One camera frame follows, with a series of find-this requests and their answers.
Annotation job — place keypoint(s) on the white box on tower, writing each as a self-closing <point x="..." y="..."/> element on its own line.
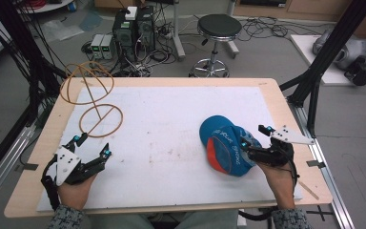
<point x="131" y="13"/>

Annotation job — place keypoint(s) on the aluminium rail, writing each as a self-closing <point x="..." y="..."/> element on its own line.
<point x="327" y="181"/>
<point x="6" y="159"/>

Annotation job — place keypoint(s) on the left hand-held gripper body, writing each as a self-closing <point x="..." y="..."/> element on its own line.
<point x="65" y="165"/>

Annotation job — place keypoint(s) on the grey tape strip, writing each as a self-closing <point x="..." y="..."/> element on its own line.
<point x="27" y="166"/>
<point x="316" y="163"/>

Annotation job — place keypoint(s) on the white desk leg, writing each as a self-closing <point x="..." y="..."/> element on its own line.
<point x="178" y="31"/>

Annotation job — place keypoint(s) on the blue tape roll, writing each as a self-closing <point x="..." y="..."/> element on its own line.
<point x="72" y="6"/>

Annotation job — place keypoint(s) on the blue and orange cap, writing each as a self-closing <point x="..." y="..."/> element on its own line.
<point x="216" y="130"/>

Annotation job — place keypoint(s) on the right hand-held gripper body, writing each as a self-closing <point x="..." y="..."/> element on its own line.
<point x="276" y="156"/>

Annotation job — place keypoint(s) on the black metal frame post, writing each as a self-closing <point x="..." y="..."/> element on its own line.
<point x="22" y="41"/>
<point x="330" y="47"/>

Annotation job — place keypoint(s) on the grey and black device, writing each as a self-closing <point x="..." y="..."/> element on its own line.
<point x="349" y="54"/>

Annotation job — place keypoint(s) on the person's right hand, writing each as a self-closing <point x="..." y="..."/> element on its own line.
<point x="279" y="184"/>

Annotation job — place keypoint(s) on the black round stool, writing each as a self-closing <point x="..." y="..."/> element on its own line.
<point x="219" y="27"/>

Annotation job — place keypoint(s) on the white floor platform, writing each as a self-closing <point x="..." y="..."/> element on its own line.
<point x="308" y="54"/>

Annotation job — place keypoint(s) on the black computer tower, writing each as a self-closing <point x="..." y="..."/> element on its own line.
<point x="124" y="35"/>
<point x="145" y="28"/>

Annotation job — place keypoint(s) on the person's left hand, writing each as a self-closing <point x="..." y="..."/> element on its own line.
<point x="76" y="194"/>

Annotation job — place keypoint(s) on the grey power supply unit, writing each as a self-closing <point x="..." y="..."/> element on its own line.
<point x="96" y="46"/>
<point x="107" y="46"/>

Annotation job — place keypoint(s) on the person's lap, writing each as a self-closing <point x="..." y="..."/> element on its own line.
<point x="184" y="221"/>

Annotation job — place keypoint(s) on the clear plastic sheet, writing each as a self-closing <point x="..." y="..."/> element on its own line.
<point x="62" y="30"/>

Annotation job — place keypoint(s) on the thin wooden stick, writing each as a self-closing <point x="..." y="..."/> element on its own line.
<point x="309" y="191"/>

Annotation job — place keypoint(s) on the white foam mat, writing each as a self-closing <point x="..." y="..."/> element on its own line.
<point x="171" y="127"/>

